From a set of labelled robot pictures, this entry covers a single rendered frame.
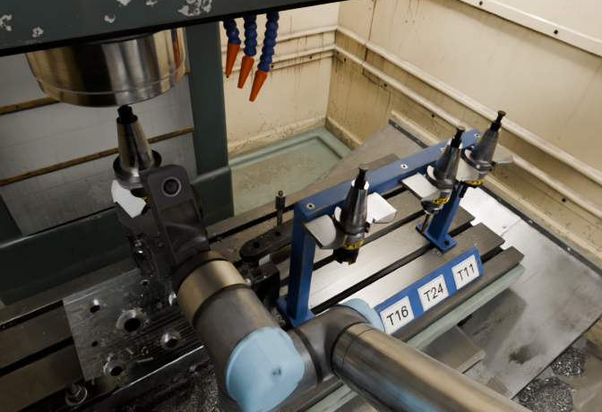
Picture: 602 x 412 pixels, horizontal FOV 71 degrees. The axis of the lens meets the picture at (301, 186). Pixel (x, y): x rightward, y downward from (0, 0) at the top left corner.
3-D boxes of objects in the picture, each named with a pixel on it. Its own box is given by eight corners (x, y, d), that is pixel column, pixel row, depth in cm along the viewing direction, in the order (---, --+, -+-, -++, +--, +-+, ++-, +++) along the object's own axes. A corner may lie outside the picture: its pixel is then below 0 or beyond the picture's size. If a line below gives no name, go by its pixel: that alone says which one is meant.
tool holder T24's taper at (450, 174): (443, 163, 81) (453, 134, 77) (460, 175, 78) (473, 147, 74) (427, 170, 79) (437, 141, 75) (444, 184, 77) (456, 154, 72)
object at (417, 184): (445, 195, 77) (446, 193, 76) (425, 206, 74) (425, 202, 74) (417, 174, 81) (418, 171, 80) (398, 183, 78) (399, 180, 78)
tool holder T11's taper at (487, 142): (477, 146, 86) (491, 118, 82) (496, 158, 84) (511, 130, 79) (465, 153, 84) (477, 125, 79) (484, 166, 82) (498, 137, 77)
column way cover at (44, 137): (203, 179, 122) (181, -6, 88) (19, 243, 101) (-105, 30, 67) (196, 170, 125) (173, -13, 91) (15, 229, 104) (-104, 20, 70)
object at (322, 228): (351, 242, 67) (352, 239, 66) (325, 255, 64) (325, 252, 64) (326, 215, 71) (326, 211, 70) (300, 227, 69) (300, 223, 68)
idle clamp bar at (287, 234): (331, 230, 110) (334, 212, 106) (247, 277, 98) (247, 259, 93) (319, 218, 113) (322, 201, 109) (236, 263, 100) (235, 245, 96)
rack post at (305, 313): (319, 324, 90) (336, 230, 70) (298, 337, 87) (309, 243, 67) (294, 290, 96) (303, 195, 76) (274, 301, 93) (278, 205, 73)
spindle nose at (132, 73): (152, 36, 57) (135, -66, 49) (212, 84, 48) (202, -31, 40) (21, 63, 49) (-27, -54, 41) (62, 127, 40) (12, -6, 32)
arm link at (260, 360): (244, 434, 42) (242, 399, 36) (194, 347, 48) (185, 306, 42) (307, 388, 45) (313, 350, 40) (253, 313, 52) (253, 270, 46)
